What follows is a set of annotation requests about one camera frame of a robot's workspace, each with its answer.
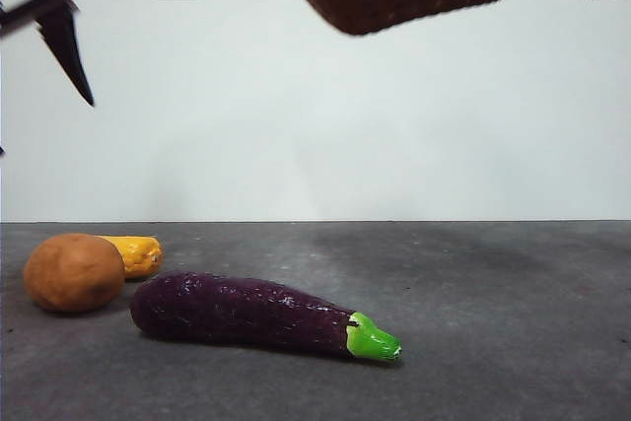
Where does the purple eggplant with green stem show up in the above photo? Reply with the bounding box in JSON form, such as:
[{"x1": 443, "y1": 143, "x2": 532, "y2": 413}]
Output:
[{"x1": 129, "y1": 270, "x2": 403, "y2": 362}]

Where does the brown potato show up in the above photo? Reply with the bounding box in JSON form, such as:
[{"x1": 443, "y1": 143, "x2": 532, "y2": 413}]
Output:
[{"x1": 23, "y1": 233, "x2": 126, "y2": 314}]

